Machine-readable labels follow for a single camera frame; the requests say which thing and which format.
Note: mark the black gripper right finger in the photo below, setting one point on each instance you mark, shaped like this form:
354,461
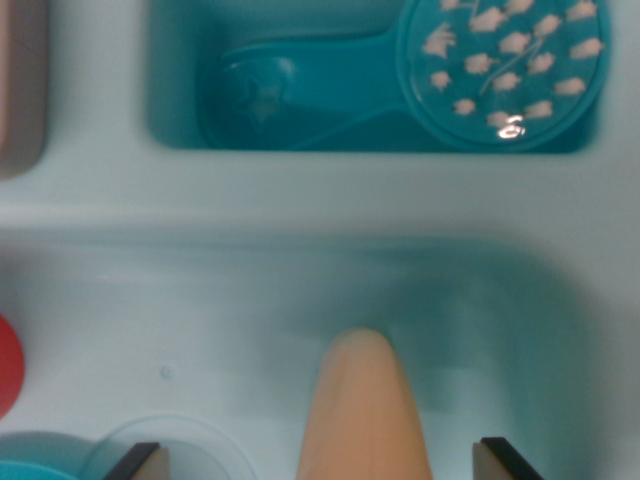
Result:
502,462

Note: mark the cream detergent bottle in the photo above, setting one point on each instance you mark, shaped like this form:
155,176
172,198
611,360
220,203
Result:
362,410

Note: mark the clear round drain plug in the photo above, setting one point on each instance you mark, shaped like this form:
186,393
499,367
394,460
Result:
210,450

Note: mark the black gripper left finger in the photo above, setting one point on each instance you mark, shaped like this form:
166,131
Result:
140,462

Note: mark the large teal toy plate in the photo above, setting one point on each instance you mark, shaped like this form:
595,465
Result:
35,460

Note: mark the light blue toy sink unit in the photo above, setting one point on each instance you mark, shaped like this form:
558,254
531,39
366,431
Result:
200,250

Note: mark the teal dish brush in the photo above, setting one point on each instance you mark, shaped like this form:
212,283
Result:
500,90

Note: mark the red toy cup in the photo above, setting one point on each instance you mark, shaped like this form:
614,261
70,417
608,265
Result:
9,370

